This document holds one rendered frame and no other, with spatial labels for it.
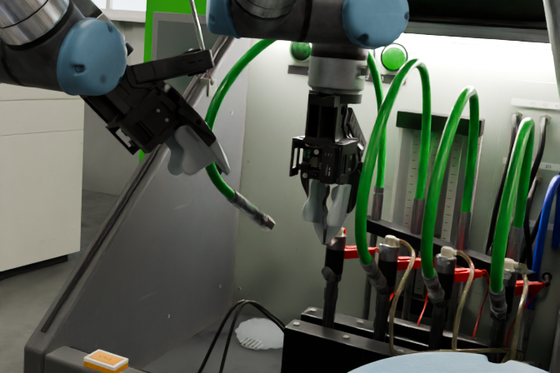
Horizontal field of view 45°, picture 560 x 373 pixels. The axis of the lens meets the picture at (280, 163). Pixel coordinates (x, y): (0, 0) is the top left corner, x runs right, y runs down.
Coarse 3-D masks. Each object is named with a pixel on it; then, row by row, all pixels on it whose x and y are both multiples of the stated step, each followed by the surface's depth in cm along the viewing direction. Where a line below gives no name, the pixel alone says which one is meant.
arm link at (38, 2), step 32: (0, 0) 58; (32, 0) 59; (64, 0) 63; (0, 32) 61; (32, 32) 61; (64, 32) 63; (96, 32) 64; (32, 64) 64; (64, 64) 63; (96, 64) 64
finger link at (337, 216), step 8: (344, 184) 91; (336, 192) 90; (344, 192) 92; (336, 200) 90; (344, 200) 92; (336, 208) 90; (344, 208) 92; (328, 216) 89; (336, 216) 91; (344, 216) 92; (328, 224) 89; (336, 224) 92; (328, 232) 94; (336, 232) 93; (328, 240) 94
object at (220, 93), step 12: (252, 48) 91; (264, 48) 92; (240, 60) 90; (372, 60) 108; (228, 72) 89; (240, 72) 90; (372, 72) 109; (228, 84) 89; (216, 96) 88; (216, 108) 88; (204, 120) 88; (384, 132) 113; (384, 144) 114; (384, 156) 114; (216, 168) 90; (384, 168) 115; (216, 180) 91; (228, 192) 92
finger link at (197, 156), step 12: (180, 132) 85; (192, 132) 86; (180, 144) 85; (192, 144) 86; (204, 144) 86; (216, 144) 86; (192, 156) 86; (204, 156) 87; (216, 156) 87; (192, 168) 86; (228, 168) 89
